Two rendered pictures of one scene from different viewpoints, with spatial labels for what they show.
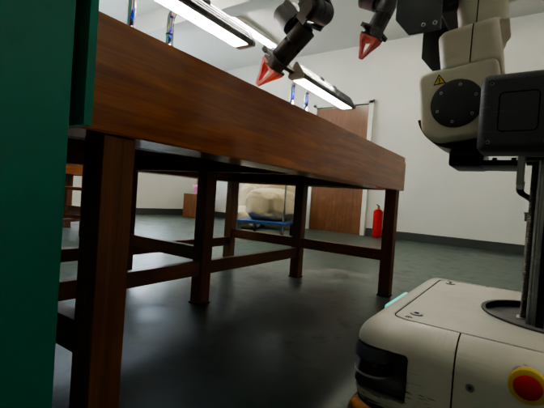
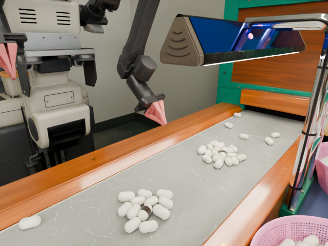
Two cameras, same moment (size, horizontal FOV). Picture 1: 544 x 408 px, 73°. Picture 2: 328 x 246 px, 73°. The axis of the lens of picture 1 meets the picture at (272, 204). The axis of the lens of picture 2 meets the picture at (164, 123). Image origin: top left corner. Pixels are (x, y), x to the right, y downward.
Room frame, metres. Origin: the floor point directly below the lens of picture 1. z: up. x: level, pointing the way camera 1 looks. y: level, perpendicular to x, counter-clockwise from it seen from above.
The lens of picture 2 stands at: (1.74, 0.17, 1.08)
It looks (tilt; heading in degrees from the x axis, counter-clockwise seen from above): 21 degrees down; 189
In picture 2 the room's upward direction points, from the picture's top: straight up
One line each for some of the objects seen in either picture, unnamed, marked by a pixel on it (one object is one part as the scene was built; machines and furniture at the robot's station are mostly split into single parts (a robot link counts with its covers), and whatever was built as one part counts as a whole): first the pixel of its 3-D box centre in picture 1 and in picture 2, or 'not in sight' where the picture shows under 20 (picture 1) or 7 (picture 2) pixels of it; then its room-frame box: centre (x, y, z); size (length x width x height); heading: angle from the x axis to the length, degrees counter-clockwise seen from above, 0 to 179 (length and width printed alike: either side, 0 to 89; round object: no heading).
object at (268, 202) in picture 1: (272, 203); not in sight; (4.60, -0.01, 0.41); 0.74 x 0.56 x 0.39; 146
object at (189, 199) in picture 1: (199, 201); not in sight; (7.16, 1.41, 0.32); 0.42 x 0.42 x 0.63; 55
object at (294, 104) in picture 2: not in sight; (275, 100); (0.73, 0.51, 0.83); 0.30 x 0.06 x 0.07; 56
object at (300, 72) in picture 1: (325, 88); not in sight; (1.93, -0.24, 1.08); 0.62 x 0.08 x 0.07; 146
